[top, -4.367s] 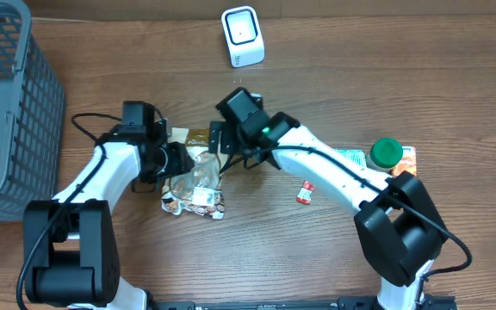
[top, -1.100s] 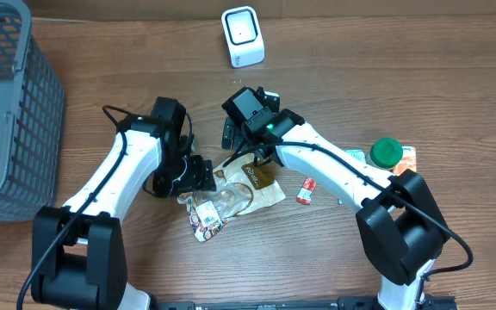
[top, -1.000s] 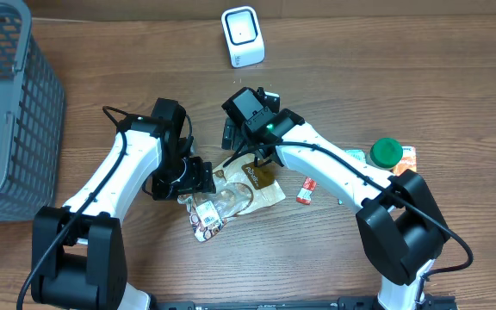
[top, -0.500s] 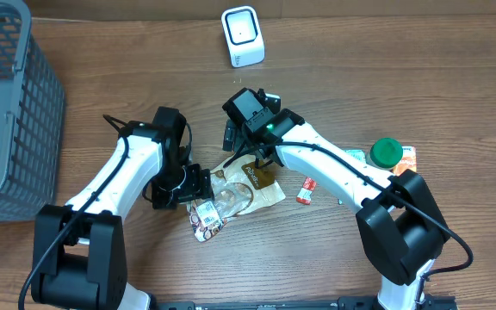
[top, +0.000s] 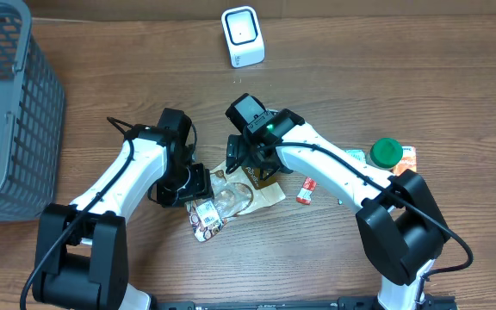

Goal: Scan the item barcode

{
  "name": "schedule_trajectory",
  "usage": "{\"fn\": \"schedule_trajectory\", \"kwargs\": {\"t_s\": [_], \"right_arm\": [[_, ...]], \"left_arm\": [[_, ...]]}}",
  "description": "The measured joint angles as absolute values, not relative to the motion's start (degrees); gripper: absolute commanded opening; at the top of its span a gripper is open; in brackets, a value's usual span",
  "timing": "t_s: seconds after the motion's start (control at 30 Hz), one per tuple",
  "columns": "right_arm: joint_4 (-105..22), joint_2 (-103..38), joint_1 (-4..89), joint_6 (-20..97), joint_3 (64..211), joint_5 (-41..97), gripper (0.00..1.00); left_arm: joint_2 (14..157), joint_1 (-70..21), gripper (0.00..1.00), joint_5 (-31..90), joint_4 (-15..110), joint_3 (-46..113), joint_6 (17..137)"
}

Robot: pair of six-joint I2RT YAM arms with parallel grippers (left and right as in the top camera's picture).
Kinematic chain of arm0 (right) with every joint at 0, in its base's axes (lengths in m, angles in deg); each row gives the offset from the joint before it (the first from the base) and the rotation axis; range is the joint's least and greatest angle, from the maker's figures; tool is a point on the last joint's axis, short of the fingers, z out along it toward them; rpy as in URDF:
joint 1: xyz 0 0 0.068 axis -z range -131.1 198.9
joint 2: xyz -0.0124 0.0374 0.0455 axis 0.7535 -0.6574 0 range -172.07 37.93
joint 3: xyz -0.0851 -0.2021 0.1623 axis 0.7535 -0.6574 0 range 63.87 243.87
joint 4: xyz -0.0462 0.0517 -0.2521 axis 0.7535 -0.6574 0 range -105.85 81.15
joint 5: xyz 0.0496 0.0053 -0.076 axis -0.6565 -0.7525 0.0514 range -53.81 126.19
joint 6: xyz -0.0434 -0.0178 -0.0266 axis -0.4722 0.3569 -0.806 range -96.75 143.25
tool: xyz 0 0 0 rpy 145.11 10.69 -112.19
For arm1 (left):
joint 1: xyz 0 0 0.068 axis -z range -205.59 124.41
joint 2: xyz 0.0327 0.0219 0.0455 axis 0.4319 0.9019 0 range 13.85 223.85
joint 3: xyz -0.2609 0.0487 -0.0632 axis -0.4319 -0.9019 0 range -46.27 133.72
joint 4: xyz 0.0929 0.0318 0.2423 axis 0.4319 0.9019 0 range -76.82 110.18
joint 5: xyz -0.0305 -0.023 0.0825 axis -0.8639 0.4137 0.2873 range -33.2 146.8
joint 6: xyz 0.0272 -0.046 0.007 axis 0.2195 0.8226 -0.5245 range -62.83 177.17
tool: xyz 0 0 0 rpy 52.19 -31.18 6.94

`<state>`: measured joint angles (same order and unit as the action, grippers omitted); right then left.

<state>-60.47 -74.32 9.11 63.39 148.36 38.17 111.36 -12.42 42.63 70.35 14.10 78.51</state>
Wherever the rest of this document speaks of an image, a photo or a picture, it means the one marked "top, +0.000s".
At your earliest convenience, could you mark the beige brown snack pouch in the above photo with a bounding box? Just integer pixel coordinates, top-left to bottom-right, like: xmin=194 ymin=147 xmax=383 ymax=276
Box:
xmin=185 ymin=161 xmax=286 ymax=243

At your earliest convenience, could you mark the red white snack packet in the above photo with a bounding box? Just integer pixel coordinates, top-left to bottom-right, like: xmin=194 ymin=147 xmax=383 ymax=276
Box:
xmin=296 ymin=177 xmax=317 ymax=205

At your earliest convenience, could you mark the teal tissue pack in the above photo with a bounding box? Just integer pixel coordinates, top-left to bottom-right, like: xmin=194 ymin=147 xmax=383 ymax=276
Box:
xmin=346 ymin=149 xmax=367 ymax=164

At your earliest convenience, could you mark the green lid jar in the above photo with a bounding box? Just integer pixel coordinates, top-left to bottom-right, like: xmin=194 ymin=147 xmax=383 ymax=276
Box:
xmin=366 ymin=138 xmax=403 ymax=171

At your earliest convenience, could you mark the orange Kleenex tissue pack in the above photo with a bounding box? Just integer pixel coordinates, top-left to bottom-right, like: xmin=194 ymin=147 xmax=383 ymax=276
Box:
xmin=392 ymin=146 xmax=417 ymax=176

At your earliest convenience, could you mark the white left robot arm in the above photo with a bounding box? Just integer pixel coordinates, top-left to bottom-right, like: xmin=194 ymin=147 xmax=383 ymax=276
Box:
xmin=19 ymin=108 xmax=214 ymax=309

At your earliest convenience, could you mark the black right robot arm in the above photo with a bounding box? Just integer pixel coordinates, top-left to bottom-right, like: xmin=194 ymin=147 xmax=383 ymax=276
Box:
xmin=226 ymin=94 xmax=456 ymax=309

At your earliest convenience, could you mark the white barcode scanner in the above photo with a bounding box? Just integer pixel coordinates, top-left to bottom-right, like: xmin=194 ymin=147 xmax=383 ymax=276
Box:
xmin=220 ymin=6 xmax=265 ymax=68

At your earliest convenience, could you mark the grey plastic mesh basket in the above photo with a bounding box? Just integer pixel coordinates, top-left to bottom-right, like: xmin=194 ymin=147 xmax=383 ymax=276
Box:
xmin=0 ymin=0 xmax=66 ymax=221

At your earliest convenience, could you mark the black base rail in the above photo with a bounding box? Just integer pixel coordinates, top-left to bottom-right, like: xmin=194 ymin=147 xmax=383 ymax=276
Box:
xmin=148 ymin=293 xmax=458 ymax=310

